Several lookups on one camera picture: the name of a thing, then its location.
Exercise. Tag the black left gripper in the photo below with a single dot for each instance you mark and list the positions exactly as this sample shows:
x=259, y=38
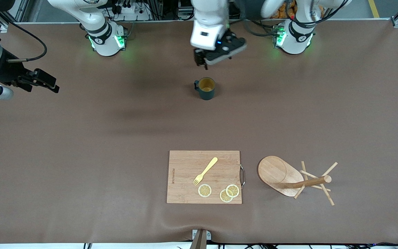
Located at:
x=199, y=57

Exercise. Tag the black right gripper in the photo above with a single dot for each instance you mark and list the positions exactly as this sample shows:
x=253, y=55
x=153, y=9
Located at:
x=2, y=72

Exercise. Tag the teal cup with yellow inside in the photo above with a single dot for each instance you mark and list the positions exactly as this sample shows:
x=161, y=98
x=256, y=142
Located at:
x=206, y=93

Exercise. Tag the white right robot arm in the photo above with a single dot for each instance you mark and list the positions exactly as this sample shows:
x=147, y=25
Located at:
x=104, y=38

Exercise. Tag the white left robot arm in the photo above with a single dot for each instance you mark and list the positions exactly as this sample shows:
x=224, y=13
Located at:
x=294, y=38

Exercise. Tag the wooden mug rack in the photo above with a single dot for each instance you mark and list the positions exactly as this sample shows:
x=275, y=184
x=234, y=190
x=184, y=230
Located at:
x=271, y=171

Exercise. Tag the brown table cover sheet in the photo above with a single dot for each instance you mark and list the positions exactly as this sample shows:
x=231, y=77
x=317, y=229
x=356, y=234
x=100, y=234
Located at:
x=199, y=131

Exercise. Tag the white power strip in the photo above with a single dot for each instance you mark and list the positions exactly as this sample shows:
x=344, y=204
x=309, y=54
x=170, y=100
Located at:
x=130, y=9

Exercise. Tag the orange snack bags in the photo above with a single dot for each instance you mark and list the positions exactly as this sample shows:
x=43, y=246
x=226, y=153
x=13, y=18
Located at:
x=283, y=12

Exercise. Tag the wooden cutting board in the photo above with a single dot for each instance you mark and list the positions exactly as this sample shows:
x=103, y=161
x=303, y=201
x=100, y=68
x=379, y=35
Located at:
x=185, y=186

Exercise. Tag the lemon slice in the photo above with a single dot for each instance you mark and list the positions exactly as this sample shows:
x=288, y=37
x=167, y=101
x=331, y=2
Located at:
x=233, y=191
x=223, y=198
x=205, y=190

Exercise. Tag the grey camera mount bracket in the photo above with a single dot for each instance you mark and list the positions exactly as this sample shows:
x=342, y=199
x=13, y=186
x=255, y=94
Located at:
x=200, y=240

